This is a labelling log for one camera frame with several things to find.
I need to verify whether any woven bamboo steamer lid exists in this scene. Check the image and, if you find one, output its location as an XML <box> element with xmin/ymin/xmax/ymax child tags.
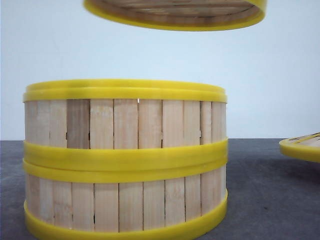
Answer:
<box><xmin>279</xmin><ymin>132</ymin><xmax>320</xmax><ymax>163</ymax></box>

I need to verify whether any front bamboo steamer basket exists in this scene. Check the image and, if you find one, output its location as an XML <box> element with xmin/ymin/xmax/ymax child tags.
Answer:
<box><xmin>23</xmin><ymin>156</ymin><xmax>228</xmax><ymax>240</ymax></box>

